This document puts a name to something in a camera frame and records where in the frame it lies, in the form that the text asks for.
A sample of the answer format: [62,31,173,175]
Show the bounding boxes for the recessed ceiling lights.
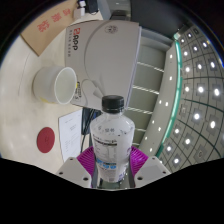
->
[154,24,224,168]

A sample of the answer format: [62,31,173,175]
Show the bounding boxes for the black power adapter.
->
[84,0,100,14]

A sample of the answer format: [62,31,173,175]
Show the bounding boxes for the flat round red coaster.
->
[36,126,56,154]

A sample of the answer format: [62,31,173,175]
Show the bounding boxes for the clear black-capped water bottle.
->
[89,94,136,184]

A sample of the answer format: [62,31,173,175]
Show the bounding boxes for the small white adapter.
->
[73,7,86,19]

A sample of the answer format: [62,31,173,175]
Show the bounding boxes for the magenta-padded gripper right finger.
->
[127,145,172,188]

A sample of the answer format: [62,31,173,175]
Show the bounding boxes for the brown paper envelope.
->
[20,0,78,57]

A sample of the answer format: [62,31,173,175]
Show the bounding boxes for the white copy paper box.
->
[64,19,143,112]

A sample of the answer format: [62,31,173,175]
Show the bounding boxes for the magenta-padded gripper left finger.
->
[55,145,98,188]

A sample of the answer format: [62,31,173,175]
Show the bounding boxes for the white printed paper sheet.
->
[58,109,84,163]

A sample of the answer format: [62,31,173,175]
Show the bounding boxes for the white mug with yellow print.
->
[32,65,79,106]

